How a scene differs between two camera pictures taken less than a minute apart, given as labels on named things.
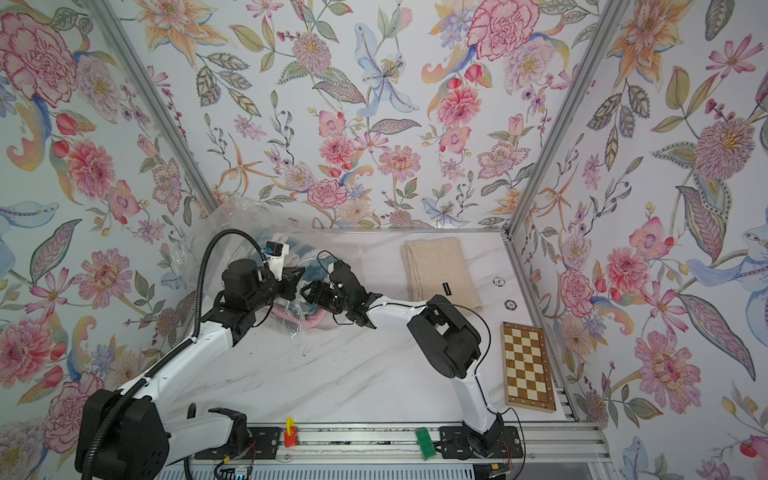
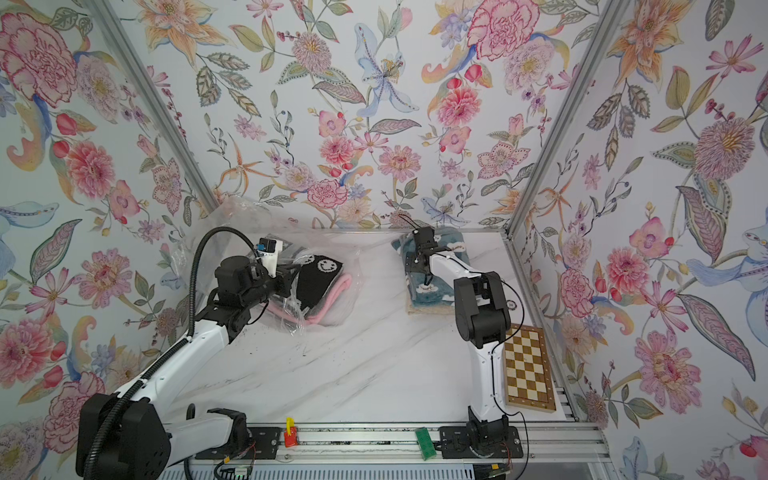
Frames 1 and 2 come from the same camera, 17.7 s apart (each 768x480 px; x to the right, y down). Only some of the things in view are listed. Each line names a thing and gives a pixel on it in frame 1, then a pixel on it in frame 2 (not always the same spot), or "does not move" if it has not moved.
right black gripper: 319,287 to 412,262
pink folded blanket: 308,323 does not move
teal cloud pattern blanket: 316,266 to 432,291
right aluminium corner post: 608,18 does not move
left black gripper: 288,282 does not move
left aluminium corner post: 117,32 does not move
